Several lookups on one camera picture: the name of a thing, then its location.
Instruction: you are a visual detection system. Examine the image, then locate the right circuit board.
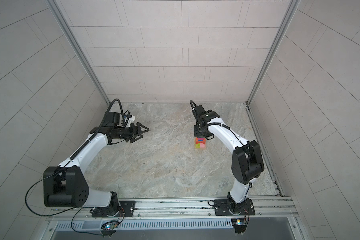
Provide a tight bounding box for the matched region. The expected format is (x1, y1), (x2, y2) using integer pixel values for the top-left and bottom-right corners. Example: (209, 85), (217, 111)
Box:
(231, 218), (248, 229)

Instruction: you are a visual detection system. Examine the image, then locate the left circuit board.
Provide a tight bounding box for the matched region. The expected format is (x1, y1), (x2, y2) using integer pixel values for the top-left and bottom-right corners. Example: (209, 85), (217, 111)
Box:
(101, 221), (120, 231)

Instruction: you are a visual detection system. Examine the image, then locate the circuit board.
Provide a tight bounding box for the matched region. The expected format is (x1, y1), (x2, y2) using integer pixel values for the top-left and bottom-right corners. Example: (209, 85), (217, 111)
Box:
(231, 218), (248, 229)
(101, 221), (120, 231)

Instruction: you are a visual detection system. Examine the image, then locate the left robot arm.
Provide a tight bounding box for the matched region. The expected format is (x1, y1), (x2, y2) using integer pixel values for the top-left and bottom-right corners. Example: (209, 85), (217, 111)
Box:
(43, 123), (149, 217)

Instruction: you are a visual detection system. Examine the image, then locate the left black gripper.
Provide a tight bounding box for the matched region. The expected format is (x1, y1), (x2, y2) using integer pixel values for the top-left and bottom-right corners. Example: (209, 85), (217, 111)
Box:
(113, 122), (149, 142)

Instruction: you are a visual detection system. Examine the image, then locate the aluminium mounting rail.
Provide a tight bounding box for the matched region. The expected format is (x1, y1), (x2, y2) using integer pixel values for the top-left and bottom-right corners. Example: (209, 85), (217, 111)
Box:
(46, 196), (299, 223)

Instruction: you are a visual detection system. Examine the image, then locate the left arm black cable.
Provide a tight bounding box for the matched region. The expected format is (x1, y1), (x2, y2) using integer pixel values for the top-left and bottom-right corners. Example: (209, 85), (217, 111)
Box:
(24, 98), (124, 237)

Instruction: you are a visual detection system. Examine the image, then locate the orange wood block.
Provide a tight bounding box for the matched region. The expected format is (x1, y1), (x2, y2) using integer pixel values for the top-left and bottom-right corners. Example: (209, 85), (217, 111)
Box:
(195, 138), (206, 144)

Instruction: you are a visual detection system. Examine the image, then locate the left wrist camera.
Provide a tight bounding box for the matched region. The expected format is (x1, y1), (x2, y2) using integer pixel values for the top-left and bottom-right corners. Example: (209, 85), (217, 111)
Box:
(102, 112), (136, 127)

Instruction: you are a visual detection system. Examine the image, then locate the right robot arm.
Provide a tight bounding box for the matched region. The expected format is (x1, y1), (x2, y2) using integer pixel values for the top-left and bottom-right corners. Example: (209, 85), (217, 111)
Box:
(190, 100), (265, 216)

